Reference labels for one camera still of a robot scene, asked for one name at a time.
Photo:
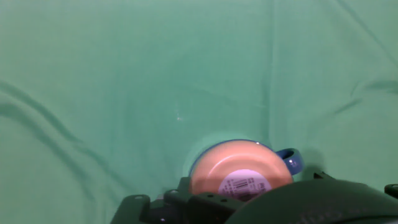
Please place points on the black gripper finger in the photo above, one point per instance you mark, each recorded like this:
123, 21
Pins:
205, 205

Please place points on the green cloth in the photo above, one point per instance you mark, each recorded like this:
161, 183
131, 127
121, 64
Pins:
93, 93

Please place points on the blue cup with tan base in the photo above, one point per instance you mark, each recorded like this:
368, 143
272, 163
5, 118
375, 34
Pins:
242, 161

